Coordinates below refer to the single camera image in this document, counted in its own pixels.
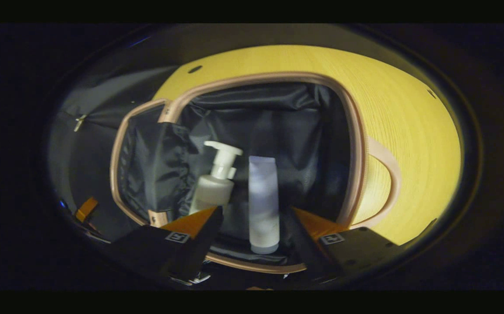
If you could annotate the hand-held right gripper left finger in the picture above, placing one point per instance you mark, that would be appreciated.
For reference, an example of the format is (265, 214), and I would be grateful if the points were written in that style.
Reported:
(204, 244)

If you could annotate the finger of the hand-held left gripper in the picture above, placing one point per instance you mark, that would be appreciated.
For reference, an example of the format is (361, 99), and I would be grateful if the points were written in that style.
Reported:
(86, 209)

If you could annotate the small metal clip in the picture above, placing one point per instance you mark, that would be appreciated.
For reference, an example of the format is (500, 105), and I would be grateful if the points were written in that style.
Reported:
(80, 122)

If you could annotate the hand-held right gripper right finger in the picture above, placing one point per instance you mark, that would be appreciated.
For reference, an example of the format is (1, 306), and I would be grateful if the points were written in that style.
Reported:
(304, 244)

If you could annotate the white squeeze tube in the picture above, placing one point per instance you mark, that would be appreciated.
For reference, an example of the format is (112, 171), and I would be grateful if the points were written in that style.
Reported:
(263, 205)

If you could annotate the pink suitcase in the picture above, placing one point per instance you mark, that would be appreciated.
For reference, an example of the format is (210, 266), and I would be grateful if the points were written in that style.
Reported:
(278, 122)

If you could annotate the white pump bottle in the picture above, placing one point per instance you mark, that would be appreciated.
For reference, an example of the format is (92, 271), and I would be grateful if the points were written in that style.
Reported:
(212, 187)

